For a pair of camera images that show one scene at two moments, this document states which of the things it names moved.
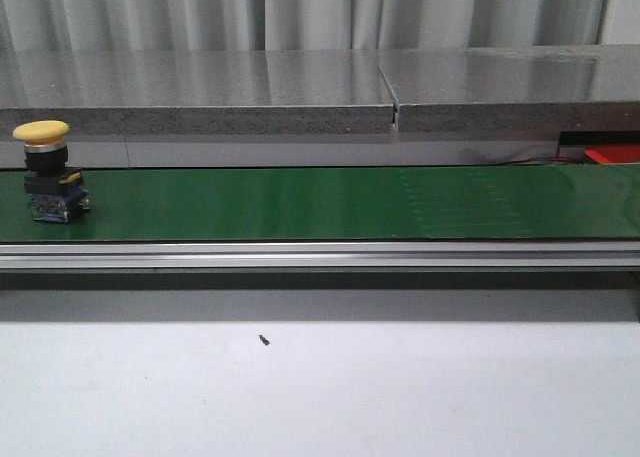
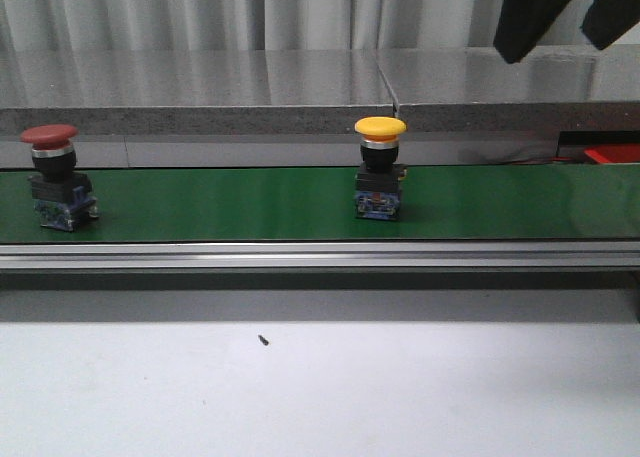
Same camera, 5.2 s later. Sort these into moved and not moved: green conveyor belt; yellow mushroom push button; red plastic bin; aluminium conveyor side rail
Moved: yellow mushroom push button
Not moved: aluminium conveyor side rail; green conveyor belt; red plastic bin
